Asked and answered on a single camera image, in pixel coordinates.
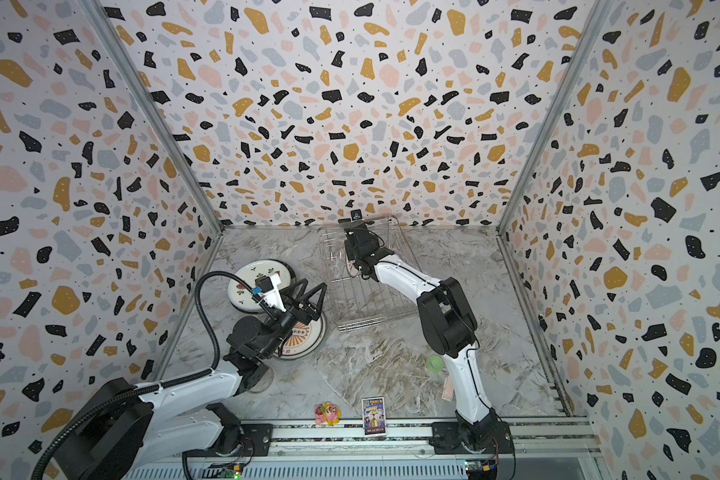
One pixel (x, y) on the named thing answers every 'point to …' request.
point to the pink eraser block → (448, 391)
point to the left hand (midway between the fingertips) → (315, 281)
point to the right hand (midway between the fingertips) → (355, 231)
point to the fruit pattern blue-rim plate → (239, 292)
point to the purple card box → (374, 416)
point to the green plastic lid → (435, 364)
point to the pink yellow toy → (327, 413)
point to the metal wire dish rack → (359, 302)
